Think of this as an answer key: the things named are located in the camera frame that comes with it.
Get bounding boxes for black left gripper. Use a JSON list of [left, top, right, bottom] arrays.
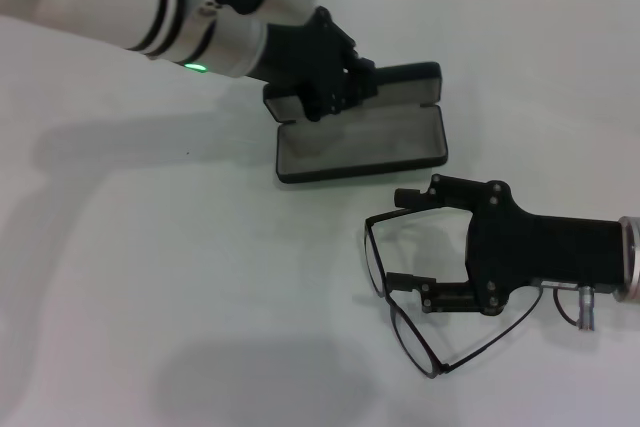
[[244, 5, 380, 123]]

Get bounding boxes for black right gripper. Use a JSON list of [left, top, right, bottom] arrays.
[[385, 173, 626, 318]]

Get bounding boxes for black glasses case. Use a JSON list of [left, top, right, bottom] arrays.
[[262, 61, 449, 185]]

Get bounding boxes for black thin-frame glasses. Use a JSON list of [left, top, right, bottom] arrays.
[[363, 210, 546, 379]]

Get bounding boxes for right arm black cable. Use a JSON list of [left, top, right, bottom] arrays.
[[552, 286, 579, 324]]

